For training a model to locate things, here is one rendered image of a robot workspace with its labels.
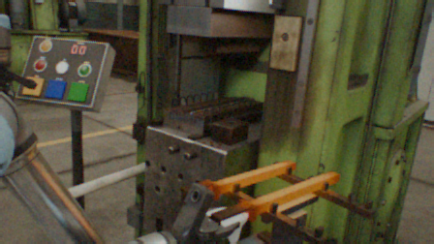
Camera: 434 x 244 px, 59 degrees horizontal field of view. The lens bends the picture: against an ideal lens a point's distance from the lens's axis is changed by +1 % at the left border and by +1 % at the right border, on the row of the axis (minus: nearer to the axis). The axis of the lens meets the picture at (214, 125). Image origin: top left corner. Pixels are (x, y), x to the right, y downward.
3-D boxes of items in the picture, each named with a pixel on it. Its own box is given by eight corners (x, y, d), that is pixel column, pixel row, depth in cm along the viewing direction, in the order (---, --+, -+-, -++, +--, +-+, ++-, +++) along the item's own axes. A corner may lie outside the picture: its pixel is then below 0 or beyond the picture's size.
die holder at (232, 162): (215, 269, 136) (225, 152, 124) (142, 228, 157) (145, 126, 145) (286, 213, 179) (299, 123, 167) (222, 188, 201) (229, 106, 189)
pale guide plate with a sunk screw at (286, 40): (293, 71, 124) (300, 17, 119) (268, 67, 129) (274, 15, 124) (295, 71, 125) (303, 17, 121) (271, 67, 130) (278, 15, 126)
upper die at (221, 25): (209, 37, 127) (211, 8, 124) (167, 32, 138) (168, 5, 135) (270, 38, 159) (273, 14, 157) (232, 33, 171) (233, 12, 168)
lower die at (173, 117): (202, 137, 137) (203, 114, 134) (163, 125, 148) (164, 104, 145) (262, 118, 169) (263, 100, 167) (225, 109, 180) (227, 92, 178)
